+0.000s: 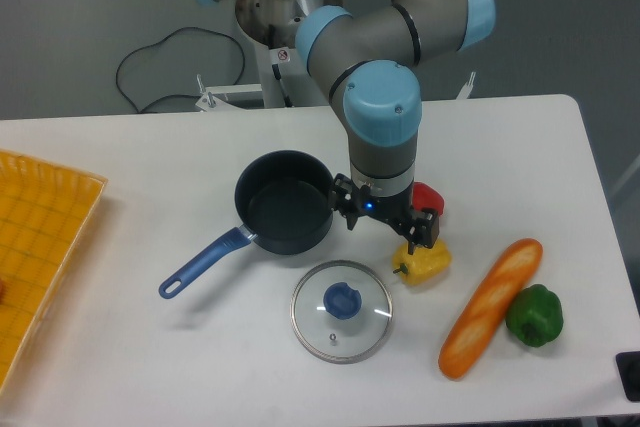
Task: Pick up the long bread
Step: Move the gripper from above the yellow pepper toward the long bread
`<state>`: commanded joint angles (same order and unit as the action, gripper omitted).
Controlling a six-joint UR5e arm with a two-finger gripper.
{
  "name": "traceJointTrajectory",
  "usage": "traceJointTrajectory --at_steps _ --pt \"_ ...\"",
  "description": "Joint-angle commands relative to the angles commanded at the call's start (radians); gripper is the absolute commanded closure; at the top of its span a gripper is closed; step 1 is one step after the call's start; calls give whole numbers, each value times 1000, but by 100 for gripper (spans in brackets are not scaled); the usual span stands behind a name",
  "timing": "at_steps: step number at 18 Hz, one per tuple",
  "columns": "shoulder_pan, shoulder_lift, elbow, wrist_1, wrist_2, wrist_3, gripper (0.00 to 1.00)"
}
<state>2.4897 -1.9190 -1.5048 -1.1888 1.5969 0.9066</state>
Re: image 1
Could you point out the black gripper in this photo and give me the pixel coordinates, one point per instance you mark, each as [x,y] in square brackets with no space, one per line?
[419,227]

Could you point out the long orange bread loaf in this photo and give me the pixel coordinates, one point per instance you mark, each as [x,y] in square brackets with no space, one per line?
[486,309]

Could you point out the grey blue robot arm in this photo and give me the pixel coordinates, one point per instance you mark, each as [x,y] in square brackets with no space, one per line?
[363,66]

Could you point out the red bell pepper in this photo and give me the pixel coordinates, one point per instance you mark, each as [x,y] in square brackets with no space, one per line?
[425,197]

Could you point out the yellow bell pepper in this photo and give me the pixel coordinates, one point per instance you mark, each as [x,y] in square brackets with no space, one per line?
[422,265]

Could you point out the glass lid with blue knob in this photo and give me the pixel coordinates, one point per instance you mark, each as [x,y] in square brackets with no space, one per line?
[341,312]

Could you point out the green bell pepper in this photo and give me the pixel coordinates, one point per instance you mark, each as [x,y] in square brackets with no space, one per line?
[535,317]

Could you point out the black device at table edge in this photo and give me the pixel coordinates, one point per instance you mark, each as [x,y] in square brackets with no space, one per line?
[628,364]

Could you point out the yellow woven basket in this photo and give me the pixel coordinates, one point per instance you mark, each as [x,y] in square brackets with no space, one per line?
[45,209]

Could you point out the dark saucepan with blue handle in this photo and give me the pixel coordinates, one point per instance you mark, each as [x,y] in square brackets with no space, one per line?
[282,201]

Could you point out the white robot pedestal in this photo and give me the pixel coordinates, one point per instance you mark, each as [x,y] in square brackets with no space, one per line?
[280,57]

